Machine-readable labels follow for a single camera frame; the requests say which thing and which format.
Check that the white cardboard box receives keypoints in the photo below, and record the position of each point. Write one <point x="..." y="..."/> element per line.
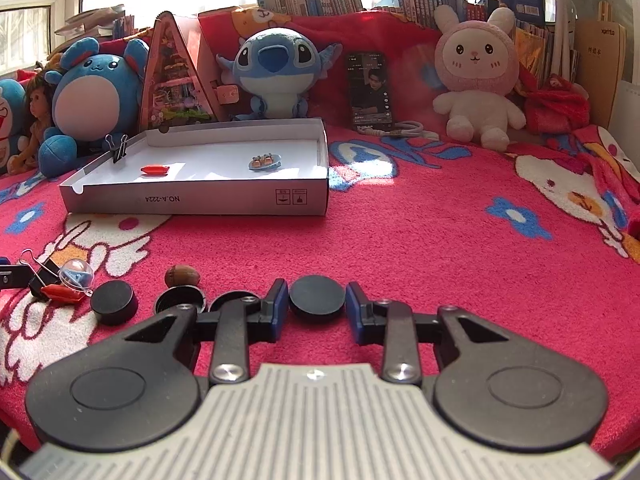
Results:
<point x="200" y="202"/>

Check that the black smartphone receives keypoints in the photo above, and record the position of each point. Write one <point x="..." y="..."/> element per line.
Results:
<point x="370" y="90"/>

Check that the white panel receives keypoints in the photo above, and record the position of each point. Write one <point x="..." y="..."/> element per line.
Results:
<point x="625" y="105"/>

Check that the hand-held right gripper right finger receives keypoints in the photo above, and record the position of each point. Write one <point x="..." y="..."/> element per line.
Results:
<point x="354" y="315"/>

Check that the black round cap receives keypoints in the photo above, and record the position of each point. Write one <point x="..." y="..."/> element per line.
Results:
<point x="180" y="296"/>
<point x="227" y="299"/>

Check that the miniature food plate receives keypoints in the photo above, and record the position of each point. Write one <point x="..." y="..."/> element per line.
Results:
<point x="265" y="161"/>

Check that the brown cardboard box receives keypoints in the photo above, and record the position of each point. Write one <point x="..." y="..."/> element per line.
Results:
<point x="600" y="60"/>

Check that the brown-haired doll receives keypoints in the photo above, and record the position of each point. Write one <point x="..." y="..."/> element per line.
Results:
<point x="37" y="105"/>

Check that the stack of books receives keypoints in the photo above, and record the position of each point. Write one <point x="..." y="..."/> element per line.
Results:
<point x="90" y="17"/>

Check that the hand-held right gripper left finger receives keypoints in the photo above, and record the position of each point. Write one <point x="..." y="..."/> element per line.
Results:
<point x="281" y="305"/>

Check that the pink bunny plush toy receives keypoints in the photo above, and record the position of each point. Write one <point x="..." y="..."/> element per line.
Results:
<point x="472" y="60"/>

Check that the blue cat plush toy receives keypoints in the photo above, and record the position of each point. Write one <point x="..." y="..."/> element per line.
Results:
<point x="10" y="110"/>

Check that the big-eared blue plush toy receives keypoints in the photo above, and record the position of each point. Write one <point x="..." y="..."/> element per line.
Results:
<point x="272" y="85"/>

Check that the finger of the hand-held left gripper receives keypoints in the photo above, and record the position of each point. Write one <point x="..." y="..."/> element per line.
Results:
<point x="12" y="277"/>

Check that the black round lid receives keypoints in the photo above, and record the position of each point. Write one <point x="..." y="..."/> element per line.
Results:
<point x="114" y="302"/>
<point x="317" y="296"/>

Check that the crumpled red cloth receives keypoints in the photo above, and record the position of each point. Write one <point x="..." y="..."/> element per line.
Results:
<point x="555" y="105"/>

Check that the small red plastic piece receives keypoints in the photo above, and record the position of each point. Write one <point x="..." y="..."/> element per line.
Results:
<point x="155" y="170"/>
<point x="62" y="293"/>

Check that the row of books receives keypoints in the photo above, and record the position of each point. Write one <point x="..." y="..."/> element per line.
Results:
<point x="320" y="2"/>

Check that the clear plastic capsule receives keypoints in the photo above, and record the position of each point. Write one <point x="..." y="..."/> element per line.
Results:
<point x="75" y="272"/>

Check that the round blue plush toy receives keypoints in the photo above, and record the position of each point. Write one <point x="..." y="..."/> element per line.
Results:
<point x="95" y="105"/>

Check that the small pink box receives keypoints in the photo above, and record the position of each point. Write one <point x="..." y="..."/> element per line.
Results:
<point x="227" y="95"/>

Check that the pink cartoon printed blanket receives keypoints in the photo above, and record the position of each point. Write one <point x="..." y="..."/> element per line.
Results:
<point x="425" y="260"/>

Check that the small black binder clip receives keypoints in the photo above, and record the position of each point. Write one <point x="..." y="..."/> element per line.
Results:
<point x="120" y="152"/>

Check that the triangular diorama house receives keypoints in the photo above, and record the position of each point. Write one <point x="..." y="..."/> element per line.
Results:
<point x="172" y="85"/>

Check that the white stand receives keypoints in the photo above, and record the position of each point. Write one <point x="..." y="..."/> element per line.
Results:
<point x="564" y="20"/>

